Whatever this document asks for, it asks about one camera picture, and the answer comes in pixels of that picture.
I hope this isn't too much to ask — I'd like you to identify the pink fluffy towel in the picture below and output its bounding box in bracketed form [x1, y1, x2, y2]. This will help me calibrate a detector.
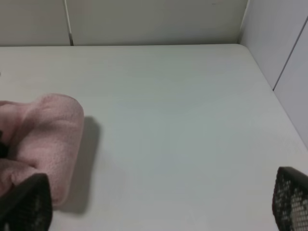
[0, 94, 84, 206]

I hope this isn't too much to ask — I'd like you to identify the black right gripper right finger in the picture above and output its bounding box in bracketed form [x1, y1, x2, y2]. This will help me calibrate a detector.
[272, 167, 308, 231]

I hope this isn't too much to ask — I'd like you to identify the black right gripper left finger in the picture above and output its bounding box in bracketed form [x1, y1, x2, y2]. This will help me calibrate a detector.
[0, 173, 52, 231]

